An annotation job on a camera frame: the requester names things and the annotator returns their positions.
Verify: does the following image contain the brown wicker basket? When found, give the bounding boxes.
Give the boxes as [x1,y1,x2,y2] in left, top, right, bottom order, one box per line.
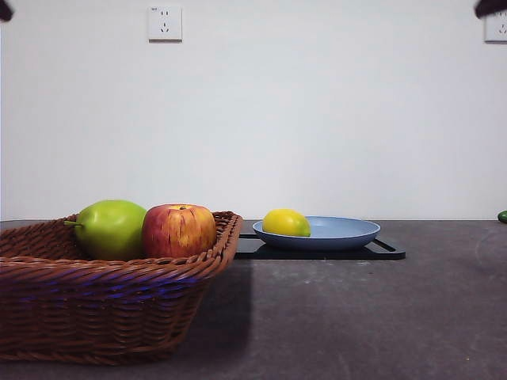
[0,210,244,366]

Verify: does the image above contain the red apple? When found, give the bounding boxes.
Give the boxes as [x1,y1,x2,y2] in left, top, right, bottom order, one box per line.
[141,203,218,259]

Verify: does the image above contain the yellow lemon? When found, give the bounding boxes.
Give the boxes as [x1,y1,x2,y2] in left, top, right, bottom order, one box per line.
[262,208,312,238]

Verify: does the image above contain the blue plate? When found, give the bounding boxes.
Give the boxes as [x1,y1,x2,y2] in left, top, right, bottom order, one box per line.
[252,215,382,251]

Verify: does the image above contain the black tray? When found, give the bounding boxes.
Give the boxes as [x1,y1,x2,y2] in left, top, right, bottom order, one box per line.
[234,232,407,261]

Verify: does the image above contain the white wall socket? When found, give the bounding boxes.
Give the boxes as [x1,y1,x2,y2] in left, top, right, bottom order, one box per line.
[147,4,184,43]
[484,10,507,44]

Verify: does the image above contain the green pear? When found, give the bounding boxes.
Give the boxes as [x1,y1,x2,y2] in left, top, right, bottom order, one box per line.
[64,199,148,261]

